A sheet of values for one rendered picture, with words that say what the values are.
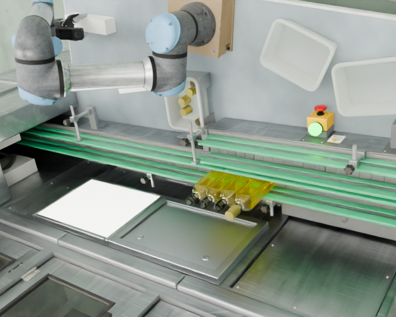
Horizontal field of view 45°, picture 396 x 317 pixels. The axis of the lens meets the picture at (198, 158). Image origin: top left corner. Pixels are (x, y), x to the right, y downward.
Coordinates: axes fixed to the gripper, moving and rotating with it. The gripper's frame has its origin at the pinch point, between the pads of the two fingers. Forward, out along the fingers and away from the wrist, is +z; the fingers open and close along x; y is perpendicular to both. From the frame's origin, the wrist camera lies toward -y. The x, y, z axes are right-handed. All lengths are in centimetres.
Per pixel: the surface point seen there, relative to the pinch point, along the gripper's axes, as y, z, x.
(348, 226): -123, -9, 54
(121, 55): -13.2, 4.2, 13.0
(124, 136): -22, -9, 45
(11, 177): 29, -35, 67
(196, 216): -71, -26, 58
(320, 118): -107, -3, 19
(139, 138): -30, -8, 44
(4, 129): 20, -38, 39
